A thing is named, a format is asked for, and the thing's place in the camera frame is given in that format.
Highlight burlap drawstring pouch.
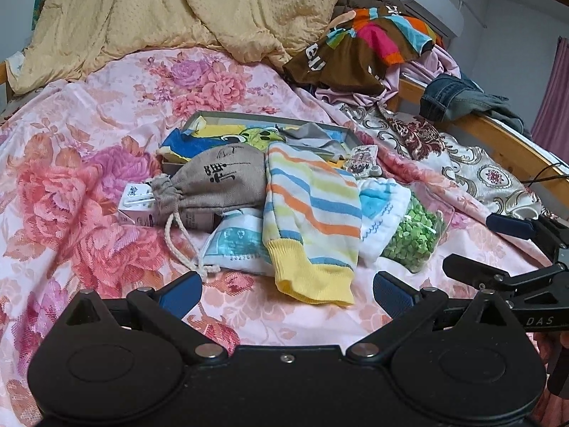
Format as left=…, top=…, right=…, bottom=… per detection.
left=149, top=144, right=270, bottom=283

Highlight white whale print towel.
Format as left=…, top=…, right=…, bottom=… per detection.
left=356, top=178, right=412, bottom=263

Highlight small embroidered pouch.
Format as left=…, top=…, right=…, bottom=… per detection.
left=342, top=144, right=381, bottom=176

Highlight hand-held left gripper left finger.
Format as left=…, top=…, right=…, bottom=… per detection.
left=53, top=270, right=229, bottom=363

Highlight striped sock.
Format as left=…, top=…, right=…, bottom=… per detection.
left=262, top=141, right=363, bottom=307

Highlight pink floral bedsheet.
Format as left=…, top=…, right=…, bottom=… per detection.
left=0, top=47, right=552, bottom=427

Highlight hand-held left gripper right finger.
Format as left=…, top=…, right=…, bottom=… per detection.
left=346, top=270, right=527, bottom=363

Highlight black cable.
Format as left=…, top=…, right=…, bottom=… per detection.
left=520, top=162, right=569, bottom=185

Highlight small white box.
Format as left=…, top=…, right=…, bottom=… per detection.
left=118, top=182, right=156, bottom=227

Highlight brown multicoloured garment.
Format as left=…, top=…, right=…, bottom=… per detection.
left=282, top=4, right=438, bottom=96

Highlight blue jeans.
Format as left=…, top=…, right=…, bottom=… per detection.
left=420, top=73, right=532, bottom=134

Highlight beige brocade cloth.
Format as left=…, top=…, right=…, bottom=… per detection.
left=340, top=102, right=545, bottom=221

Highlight white packet with teal print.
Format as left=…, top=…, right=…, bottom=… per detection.
left=198, top=207, right=278, bottom=276

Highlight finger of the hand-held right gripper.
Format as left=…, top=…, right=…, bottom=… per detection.
left=442, top=253, right=569, bottom=296
left=486, top=212, right=569, bottom=252

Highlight brown cardboard box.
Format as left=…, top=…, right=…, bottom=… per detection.
left=180, top=207, right=227, bottom=234

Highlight yellow quilt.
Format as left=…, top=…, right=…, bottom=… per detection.
left=9, top=0, right=347, bottom=94

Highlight pink curtain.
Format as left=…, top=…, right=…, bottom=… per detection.
left=531, top=38, right=569, bottom=147

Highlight grey tray with cartoon lining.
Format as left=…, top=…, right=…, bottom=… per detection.
left=160, top=110, right=363, bottom=176

